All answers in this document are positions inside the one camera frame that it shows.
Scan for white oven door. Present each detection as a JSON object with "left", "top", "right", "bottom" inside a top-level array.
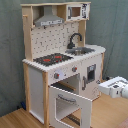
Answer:
[{"left": 49, "top": 86, "right": 92, "bottom": 128}]

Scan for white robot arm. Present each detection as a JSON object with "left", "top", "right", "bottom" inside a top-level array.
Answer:
[{"left": 98, "top": 76, "right": 128, "bottom": 99}]

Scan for wooden toy kitchen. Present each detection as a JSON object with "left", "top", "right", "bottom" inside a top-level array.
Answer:
[{"left": 22, "top": 2, "right": 105, "bottom": 128}]

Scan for right red stove knob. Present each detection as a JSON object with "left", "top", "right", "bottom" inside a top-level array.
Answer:
[{"left": 71, "top": 65, "right": 79, "bottom": 73}]

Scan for red stove knob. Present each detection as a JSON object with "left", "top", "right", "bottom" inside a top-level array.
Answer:
[
  {"left": 71, "top": 65, "right": 79, "bottom": 73},
  {"left": 54, "top": 73, "right": 60, "bottom": 79}
]

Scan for left red stove knob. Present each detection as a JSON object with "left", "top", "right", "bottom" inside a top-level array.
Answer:
[{"left": 54, "top": 73, "right": 60, "bottom": 79}]

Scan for grey metal sink basin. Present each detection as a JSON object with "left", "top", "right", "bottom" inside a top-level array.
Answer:
[{"left": 66, "top": 47, "right": 94, "bottom": 56}]

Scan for black stovetop red burners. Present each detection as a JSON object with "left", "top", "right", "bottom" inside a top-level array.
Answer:
[{"left": 34, "top": 53, "right": 71, "bottom": 67}]

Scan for black toy faucet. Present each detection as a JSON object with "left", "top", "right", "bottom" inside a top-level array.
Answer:
[{"left": 67, "top": 33, "right": 82, "bottom": 49}]

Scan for white cabinet door dispenser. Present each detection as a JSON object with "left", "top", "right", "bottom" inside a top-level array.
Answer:
[{"left": 79, "top": 56, "right": 102, "bottom": 100}]

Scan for grey range hood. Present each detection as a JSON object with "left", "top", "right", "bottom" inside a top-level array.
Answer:
[{"left": 35, "top": 5, "right": 64, "bottom": 27}]

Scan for white toy microwave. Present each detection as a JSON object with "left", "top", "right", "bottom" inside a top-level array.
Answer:
[{"left": 66, "top": 3, "right": 90, "bottom": 21}]

